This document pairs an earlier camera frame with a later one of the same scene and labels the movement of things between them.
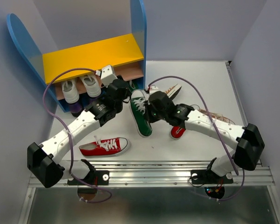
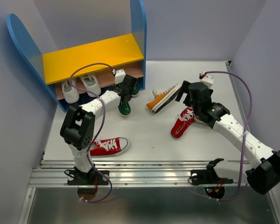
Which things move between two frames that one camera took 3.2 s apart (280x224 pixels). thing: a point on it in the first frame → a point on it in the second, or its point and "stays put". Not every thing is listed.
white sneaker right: (93, 88) stays put
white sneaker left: (70, 91) stays put
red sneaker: (104, 148) stays put
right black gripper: (150, 118) → (185, 88)
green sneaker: (137, 103) → (124, 108)
